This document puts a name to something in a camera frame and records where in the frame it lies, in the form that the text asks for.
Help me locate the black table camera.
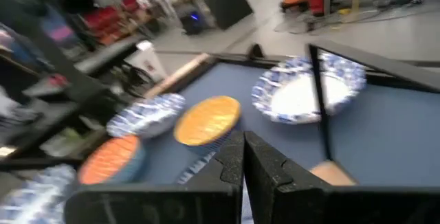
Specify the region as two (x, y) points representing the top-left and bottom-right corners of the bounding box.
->
(247, 43), (265, 60)

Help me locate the white box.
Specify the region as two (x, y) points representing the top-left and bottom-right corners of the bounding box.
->
(125, 40), (168, 82)

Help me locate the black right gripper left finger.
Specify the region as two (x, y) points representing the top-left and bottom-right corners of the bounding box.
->
(64, 130), (245, 224)

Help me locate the black frame wooden shelf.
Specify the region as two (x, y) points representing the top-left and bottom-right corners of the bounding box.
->
(307, 39), (440, 188)

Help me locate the blue ceramic bowl yellow inside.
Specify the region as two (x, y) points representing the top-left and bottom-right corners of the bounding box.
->
(173, 95), (242, 156)

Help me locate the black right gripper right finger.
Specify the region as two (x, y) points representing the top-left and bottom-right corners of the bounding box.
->
(243, 130), (440, 224)

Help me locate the large blue-white paper bowl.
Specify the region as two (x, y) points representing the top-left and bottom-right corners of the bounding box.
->
(250, 52), (368, 125)

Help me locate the black box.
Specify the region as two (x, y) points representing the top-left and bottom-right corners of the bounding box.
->
(206, 0), (254, 31)

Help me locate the teal ceramic bowl orange inside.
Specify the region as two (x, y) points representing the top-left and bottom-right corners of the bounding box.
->
(77, 133), (147, 186)

